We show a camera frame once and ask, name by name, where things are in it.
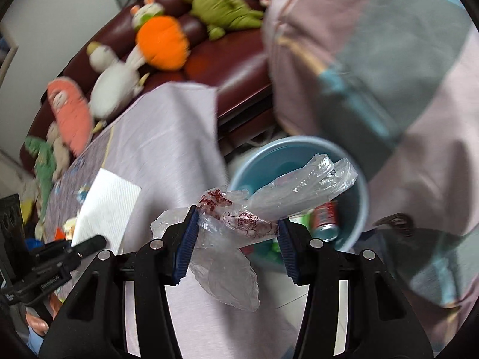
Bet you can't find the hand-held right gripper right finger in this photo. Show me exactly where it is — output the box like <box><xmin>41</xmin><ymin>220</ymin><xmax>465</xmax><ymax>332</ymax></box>
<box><xmin>277</xmin><ymin>220</ymin><xmax>435</xmax><ymax>359</ymax></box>

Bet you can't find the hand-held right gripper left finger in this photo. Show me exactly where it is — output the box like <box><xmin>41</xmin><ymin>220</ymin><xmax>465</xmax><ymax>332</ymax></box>
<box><xmin>37</xmin><ymin>205</ymin><xmax>199</xmax><ymax>359</ymax></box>

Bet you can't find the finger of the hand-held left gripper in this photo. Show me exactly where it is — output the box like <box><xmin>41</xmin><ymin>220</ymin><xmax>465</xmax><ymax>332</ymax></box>
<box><xmin>69</xmin><ymin>235</ymin><xmax>106</xmax><ymax>258</ymax></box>

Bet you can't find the white paper napkin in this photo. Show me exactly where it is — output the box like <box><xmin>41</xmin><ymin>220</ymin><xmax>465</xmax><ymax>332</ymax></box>
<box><xmin>71</xmin><ymin>168</ymin><xmax>142</xmax><ymax>255</ymax></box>

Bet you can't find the clear red print plastic bag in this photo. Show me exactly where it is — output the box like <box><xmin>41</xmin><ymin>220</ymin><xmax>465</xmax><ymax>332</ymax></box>
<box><xmin>150</xmin><ymin>154</ymin><xmax>359</xmax><ymax>312</ymax></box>

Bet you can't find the red soda can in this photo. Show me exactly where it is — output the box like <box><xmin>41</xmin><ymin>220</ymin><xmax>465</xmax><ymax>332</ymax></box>
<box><xmin>311</xmin><ymin>200</ymin><xmax>341</xmax><ymax>242</ymax></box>

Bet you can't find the blue plastic bin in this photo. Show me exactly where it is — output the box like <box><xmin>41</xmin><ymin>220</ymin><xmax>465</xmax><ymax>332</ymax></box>
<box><xmin>228</xmin><ymin>136</ymin><xmax>370</xmax><ymax>255</ymax></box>

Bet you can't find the person's left hand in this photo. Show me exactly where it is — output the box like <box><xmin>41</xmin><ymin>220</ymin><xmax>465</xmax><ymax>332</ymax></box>
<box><xmin>25</xmin><ymin>312</ymin><xmax>50</xmax><ymax>337</ymax></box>

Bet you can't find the long green dinosaur plush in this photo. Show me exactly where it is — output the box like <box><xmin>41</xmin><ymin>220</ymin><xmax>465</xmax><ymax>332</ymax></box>
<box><xmin>24</xmin><ymin>136</ymin><xmax>57</xmax><ymax>214</ymax></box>

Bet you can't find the beige doll plush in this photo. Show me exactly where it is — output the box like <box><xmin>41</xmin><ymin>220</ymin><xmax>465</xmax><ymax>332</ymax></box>
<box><xmin>47</xmin><ymin>123</ymin><xmax>72</xmax><ymax>182</ymax></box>

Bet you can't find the floral tablecloth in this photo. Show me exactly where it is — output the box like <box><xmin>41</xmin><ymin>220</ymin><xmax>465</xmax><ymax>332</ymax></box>
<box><xmin>41</xmin><ymin>81</ymin><xmax>311</xmax><ymax>359</ymax></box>

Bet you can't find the pink carrot bunny plush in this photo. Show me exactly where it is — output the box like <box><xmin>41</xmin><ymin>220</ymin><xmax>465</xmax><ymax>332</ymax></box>
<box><xmin>47</xmin><ymin>77</ymin><xmax>94</xmax><ymax>156</ymax></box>

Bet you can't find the white duck plush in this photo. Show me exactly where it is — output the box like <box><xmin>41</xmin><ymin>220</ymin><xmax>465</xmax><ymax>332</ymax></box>
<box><xmin>86</xmin><ymin>41</ymin><xmax>150</xmax><ymax>131</ymax></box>

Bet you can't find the dark red leather sofa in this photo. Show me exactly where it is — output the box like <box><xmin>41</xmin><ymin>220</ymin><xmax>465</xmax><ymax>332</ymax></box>
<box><xmin>20</xmin><ymin>0</ymin><xmax>278</xmax><ymax>173</ymax></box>

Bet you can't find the orange carrot bunny plush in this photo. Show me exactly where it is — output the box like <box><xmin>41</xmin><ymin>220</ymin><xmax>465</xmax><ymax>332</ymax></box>
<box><xmin>131</xmin><ymin>0</ymin><xmax>191</xmax><ymax>72</ymax></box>

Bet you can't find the plaid blanket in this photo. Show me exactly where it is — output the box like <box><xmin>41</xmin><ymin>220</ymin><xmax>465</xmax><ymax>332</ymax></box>
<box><xmin>262</xmin><ymin>0</ymin><xmax>476</xmax><ymax>345</ymax></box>

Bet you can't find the olive green dinosaur plush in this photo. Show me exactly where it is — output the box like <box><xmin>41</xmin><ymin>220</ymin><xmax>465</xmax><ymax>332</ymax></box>
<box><xmin>178</xmin><ymin>0</ymin><xmax>264</xmax><ymax>42</ymax></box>

